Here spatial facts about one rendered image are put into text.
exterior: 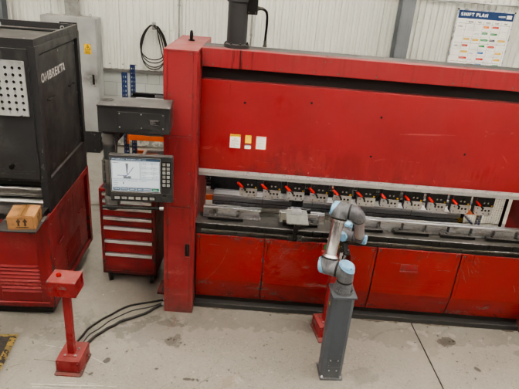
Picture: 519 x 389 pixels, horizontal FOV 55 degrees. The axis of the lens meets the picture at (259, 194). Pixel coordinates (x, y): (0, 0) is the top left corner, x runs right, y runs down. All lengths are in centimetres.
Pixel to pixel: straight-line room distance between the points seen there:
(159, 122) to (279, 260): 165
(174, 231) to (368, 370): 193
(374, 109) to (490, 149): 101
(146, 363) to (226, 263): 105
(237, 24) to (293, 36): 423
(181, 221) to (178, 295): 74
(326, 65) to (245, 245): 164
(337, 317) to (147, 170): 174
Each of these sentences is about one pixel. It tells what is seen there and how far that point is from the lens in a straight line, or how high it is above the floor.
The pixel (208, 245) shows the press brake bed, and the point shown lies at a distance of 437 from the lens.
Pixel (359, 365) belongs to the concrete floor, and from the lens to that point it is 436.
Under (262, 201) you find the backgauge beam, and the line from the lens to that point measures 455.
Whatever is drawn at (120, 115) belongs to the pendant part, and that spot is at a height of 188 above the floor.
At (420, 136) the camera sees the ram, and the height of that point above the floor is 175.
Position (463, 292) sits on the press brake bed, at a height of 37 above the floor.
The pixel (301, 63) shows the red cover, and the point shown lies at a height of 224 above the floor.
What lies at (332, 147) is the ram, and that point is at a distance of 411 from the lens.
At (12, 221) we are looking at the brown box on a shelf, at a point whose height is 106.
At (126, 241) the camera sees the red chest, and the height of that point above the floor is 49.
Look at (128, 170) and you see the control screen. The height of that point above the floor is 148.
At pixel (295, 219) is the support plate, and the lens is 415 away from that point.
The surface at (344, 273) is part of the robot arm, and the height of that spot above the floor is 96.
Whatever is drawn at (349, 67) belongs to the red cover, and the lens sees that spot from 395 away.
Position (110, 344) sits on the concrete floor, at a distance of 440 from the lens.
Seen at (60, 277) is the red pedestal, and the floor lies 80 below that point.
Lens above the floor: 285
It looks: 24 degrees down
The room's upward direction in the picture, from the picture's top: 5 degrees clockwise
